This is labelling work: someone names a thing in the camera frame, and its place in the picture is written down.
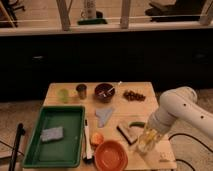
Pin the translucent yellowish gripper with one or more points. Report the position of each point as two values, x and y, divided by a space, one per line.
158 136

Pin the yellow banana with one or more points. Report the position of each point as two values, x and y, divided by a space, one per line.
149 137

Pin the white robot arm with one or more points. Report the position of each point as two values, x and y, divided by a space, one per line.
178 103

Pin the white paper cup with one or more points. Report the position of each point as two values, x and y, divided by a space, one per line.
142 148

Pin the dark metal cup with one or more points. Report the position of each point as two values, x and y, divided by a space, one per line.
82 91

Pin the green translucent cup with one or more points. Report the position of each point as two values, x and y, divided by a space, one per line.
63 95

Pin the green cucumber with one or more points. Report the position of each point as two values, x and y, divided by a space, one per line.
137 124

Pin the orange plastic bowl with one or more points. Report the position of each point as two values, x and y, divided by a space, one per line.
110 156

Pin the bunch of brown grapes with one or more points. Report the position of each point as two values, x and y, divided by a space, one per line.
133 96

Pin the light blue cloth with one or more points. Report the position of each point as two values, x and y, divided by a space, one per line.
103 115

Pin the orange carrot piece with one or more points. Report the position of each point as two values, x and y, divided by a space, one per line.
96 139

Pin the metal spoon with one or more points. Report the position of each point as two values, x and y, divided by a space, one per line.
104 93

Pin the dark red bowl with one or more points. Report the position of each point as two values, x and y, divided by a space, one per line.
104 87

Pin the green plastic tray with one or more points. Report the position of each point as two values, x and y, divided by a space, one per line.
62 153

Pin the grey blue sponge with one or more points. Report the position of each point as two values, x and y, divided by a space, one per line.
52 134

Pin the black pole stand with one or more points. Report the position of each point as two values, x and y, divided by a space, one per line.
19 133

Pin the green book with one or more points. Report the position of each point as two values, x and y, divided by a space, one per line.
92 21

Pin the white mug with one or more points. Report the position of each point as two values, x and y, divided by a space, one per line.
89 9

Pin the black office chair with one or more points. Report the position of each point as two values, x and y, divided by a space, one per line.
11 7

